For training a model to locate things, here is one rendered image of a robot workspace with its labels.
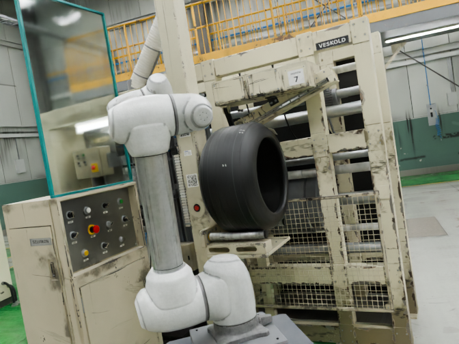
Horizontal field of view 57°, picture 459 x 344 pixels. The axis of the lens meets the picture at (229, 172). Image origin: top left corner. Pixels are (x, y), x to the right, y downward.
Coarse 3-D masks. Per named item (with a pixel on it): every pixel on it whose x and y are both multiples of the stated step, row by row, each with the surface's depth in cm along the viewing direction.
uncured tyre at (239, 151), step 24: (216, 144) 215; (240, 144) 208; (264, 144) 250; (216, 168) 209; (240, 168) 203; (264, 168) 258; (216, 192) 209; (240, 192) 204; (264, 192) 257; (216, 216) 216; (240, 216) 210; (264, 216) 212
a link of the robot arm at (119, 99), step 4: (128, 92) 177; (132, 92) 177; (136, 92) 178; (140, 92) 178; (120, 96) 176; (124, 96) 174; (128, 96) 173; (132, 96) 173; (136, 96) 174; (112, 100) 176; (116, 100) 175; (120, 100) 173; (124, 100) 172; (108, 104) 176; (112, 104) 175; (116, 104) 175; (108, 108) 176
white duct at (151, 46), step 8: (152, 24) 274; (152, 32) 273; (152, 40) 274; (160, 40) 275; (144, 48) 278; (152, 48) 276; (160, 48) 279; (144, 56) 278; (152, 56) 279; (136, 64) 285; (144, 64) 280; (152, 64) 282; (136, 72) 283; (144, 72) 282; (136, 80) 284; (144, 80) 285
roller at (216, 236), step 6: (210, 234) 231; (216, 234) 229; (222, 234) 227; (228, 234) 225; (234, 234) 223; (240, 234) 221; (246, 234) 220; (252, 234) 218; (258, 234) 216; (264, 234) 215; (210, 240) 231; (216, 240) 230
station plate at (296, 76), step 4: (288, 72) 233; (292, 72) 232; (296, 72) 231; (300, 72) 230; (288, 76) 234; (292, 76) 233; (296, 76) 232; (300, 76) 231; (292, 80) 233; (296, 80) 232; (300, 80) 231; (304, 80) 230; (292, 84) 233; (296, 84) 232
